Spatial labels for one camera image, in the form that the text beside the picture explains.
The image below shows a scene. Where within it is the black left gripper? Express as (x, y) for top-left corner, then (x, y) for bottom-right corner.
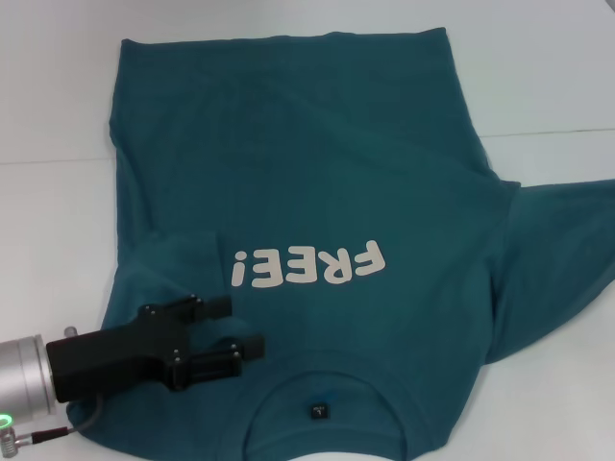
(46, 295), (266, 403)

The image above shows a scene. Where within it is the teal FREE print t-shirt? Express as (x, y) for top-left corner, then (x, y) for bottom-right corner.
(66, 28), (615, 461)

